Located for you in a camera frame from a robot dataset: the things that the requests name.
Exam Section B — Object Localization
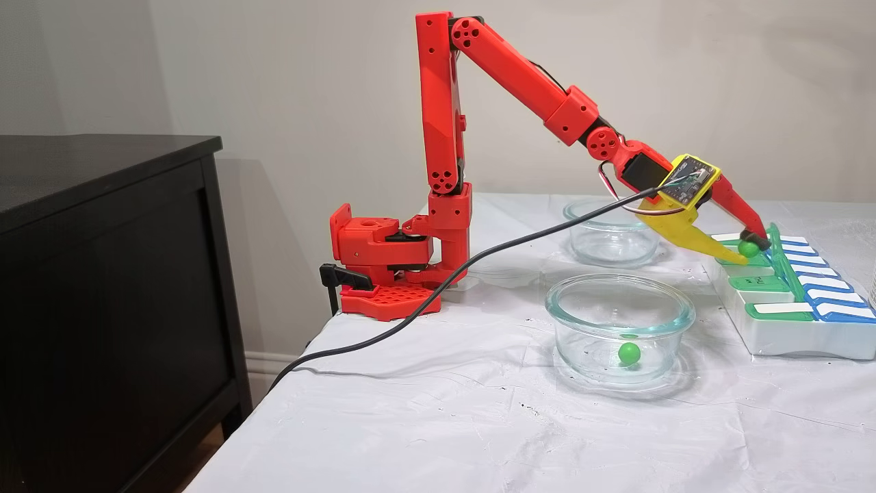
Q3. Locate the weekly pill organizer box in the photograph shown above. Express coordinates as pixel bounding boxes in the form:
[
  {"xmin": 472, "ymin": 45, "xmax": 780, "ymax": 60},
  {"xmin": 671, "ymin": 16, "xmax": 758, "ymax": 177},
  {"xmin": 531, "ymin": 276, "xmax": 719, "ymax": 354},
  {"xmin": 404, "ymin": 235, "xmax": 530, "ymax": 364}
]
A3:
[{"xmin": 700, "ymin": 220, "xmax": 876, "ymax": 360}]

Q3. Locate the glass bowl for red balls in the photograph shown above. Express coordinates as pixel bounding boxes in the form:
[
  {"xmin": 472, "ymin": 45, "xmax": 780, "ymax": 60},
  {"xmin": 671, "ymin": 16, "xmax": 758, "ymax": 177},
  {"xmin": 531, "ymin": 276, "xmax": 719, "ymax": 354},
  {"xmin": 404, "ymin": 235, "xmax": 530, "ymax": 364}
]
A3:
[{"xmin": 563, "ymin": 199, "xmax": 670, "ymax": 268}]

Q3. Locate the glass bowl for green balls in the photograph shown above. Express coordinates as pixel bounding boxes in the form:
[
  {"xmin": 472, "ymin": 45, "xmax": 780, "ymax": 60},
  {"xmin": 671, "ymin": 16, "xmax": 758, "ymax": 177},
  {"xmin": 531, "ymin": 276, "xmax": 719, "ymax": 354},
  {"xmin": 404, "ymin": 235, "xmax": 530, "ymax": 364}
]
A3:
[{"xmin": 545, "ymin": 274, "xmax": 697, "ymax": 385}]

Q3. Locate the white tablecloth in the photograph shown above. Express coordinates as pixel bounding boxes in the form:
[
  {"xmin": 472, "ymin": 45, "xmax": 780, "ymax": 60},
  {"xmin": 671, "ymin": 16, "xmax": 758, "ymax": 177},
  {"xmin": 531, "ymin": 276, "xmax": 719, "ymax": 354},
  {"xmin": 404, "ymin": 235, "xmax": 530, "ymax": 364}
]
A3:
[{"xmin": 183, "ymin": 193, "xmax": 876, "ymax": 493}]

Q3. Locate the black table clamp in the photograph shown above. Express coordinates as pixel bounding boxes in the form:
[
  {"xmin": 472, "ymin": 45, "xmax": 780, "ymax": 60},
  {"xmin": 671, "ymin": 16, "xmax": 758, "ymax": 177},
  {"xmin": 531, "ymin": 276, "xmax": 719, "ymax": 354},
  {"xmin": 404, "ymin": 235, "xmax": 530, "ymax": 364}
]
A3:
[{"xmin": 319, "ymin": 263, "xmax": 374, "ymax": 317}]

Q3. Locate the black wooden cabinet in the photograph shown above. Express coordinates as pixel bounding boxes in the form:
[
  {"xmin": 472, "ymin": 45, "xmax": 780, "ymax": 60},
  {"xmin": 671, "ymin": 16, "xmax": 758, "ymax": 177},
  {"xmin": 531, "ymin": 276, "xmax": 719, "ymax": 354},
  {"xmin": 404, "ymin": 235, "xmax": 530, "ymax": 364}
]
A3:
[{"xmin": 0, "ymin": 134, "xmax": 253, "ymax": 493}]

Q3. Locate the thin servo wire bundle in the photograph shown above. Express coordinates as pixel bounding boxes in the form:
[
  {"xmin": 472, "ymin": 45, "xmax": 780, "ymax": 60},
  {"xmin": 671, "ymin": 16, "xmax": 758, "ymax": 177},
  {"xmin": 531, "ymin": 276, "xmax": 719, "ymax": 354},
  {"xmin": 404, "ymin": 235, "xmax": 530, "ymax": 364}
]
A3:
[{"xmin": 597, "ymin": 161, "xmax": 685, "ymax": 217}]

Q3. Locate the thick black camera cable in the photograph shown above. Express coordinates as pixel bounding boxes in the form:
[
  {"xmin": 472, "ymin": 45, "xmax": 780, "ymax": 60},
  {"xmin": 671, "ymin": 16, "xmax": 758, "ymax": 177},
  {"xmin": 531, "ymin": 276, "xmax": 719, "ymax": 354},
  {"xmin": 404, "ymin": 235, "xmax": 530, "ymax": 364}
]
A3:
[{"xmin": 267, "ymin": 179, "xmax": 692, "ymax": 392}]

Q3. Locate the white wall baseboard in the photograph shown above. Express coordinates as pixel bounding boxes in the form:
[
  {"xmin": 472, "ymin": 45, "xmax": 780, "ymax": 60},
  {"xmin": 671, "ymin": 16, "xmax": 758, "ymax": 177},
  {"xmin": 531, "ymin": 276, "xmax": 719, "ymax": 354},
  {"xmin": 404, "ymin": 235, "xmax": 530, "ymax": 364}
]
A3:
[{"xmin": 245, "ymin": 351, "xmax": 305, "ymax": 405}]

